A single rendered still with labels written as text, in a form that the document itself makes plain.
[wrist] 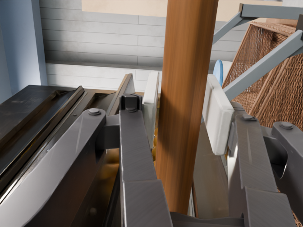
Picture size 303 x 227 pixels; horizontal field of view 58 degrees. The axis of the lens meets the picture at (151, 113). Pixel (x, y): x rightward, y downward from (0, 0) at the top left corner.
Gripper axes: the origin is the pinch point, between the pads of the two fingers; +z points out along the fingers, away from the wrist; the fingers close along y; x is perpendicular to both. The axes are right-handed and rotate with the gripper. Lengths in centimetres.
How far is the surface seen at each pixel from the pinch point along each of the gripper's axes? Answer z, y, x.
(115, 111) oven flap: 88, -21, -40
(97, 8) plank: 333, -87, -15
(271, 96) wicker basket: 86, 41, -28
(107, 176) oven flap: 60, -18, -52
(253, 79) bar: 36.5, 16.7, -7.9
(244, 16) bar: 84, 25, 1
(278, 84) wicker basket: 86, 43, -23
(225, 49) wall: 361, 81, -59
